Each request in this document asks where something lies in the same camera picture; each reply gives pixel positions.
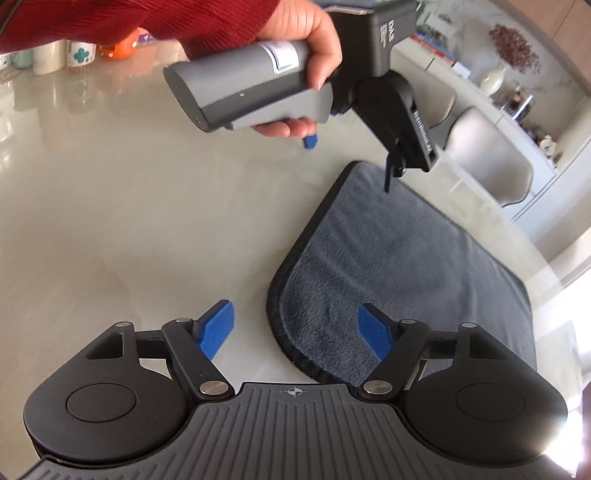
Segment grey and blue towel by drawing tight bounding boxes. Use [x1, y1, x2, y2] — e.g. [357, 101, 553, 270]
[266, 161, 536, 385]

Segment red sleeved left forearm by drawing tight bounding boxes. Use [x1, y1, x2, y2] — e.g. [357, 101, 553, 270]
[1, 0, 279, 58]

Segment person's left hand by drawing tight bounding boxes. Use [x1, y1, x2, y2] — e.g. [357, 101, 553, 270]
[256, 0, 342, 91]

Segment beige chair near sideboard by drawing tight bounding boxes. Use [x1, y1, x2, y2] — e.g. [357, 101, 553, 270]
[444, 107, 534, 207]

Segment white sideboard cabinet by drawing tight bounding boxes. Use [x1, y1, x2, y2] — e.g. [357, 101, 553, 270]
[392, 34, 591, 241]

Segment white ceramic vase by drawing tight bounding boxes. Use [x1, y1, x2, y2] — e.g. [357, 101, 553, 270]
[480, 64, 506, 97]

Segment orange round object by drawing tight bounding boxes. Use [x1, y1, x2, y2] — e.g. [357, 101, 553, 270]
[97, 28, 140, 60]

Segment white alarm clock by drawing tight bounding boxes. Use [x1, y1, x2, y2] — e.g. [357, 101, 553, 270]
[539, 135, 557, 159]

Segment dried red flowers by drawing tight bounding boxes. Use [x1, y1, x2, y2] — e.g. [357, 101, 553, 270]
[489, 23, 541, 74]

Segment white mug green clover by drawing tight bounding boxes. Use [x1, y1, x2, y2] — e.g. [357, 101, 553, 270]
[66, 40, 96, 69]

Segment plain white mug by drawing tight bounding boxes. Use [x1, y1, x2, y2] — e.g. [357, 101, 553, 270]
[32, 40, 67, 76]

